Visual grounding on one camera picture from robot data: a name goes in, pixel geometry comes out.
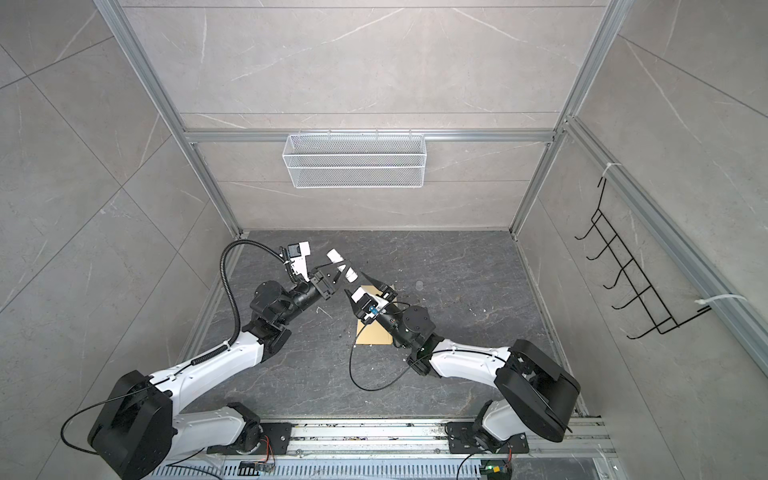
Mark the white glue stick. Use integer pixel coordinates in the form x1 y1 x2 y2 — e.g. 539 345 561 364
326 249 358 283

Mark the yellow kraft envelope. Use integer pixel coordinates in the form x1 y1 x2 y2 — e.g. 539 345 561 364
355 320 393 346

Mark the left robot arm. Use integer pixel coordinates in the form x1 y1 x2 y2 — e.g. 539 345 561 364
87 264 346 479

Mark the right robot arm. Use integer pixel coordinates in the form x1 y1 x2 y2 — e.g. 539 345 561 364
345 278 581 452

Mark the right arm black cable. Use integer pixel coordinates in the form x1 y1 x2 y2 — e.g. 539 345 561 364
348 299 421 393

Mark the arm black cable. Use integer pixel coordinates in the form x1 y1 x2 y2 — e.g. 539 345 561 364
59 239 286 457
348 299 421 393

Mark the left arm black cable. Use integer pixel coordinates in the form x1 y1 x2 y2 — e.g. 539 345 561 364
59 239 286 457

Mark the white wire mesh basket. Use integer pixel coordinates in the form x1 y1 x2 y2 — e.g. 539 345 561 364
282 133 427 189

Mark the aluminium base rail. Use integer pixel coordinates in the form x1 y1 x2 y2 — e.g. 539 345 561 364
149 417 626 479

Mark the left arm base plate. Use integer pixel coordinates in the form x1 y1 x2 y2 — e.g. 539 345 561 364
206 422 293 457

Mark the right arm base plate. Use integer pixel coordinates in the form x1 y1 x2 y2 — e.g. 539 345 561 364
444 422 530 455

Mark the black wire hook rack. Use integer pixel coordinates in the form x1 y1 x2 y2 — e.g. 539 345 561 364
574 178 712 341

